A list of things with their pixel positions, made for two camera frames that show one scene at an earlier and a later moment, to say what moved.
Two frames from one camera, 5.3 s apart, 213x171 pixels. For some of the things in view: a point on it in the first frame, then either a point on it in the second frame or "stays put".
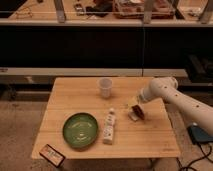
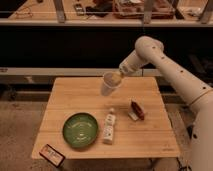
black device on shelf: [79, 9] stays put
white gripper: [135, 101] to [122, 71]
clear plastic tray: [132, 9] stays put
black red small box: [52, 155] stays put
